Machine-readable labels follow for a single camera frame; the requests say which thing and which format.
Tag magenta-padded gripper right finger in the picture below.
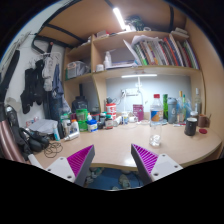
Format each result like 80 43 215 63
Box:
130 143 184 186

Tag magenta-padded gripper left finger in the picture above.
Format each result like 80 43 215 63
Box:
45 144 96 187

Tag clear plastic bottle red cap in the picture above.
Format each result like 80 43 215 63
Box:
148 93 164 148

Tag white spray bottle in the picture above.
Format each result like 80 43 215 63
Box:
63 131 81 142

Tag black hair dryer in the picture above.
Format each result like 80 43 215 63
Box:
19 127 51 153

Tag magenta packet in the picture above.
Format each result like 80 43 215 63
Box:
132 104 145 122

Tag black mug white inside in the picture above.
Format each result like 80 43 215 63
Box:
184 117 198 137

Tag grey shaker bottle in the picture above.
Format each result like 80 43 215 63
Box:
167 97 178 125

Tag dark green bottle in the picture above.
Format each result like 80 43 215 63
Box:
162 93 169 121

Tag yellow-capped bottle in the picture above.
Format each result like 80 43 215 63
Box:
177 90 185 123

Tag red and white canister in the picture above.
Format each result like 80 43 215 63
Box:
105 102 118 116

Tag green-capped bottle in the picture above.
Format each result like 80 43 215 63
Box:
182 94 189 121

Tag brown jar white lid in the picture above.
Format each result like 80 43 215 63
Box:
189 110 200 120

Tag brown cup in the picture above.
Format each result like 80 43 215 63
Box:
197 114 211 129

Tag pink ribbed tube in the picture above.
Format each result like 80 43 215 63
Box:
0 103 26 164

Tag tall clear glass bottle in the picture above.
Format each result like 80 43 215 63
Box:
194 87 203 116

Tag wooden shelf unit with books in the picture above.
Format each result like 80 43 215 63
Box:
63 28 206 115

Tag white desk lamp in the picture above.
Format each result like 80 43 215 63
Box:
120 73 158 114

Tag dark hanging clothes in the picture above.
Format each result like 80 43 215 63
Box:
19 54 66 115

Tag ceiling light tube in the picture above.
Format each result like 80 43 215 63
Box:
112 7 128 32

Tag black coiled cable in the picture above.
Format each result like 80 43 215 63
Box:
43 141 64 159

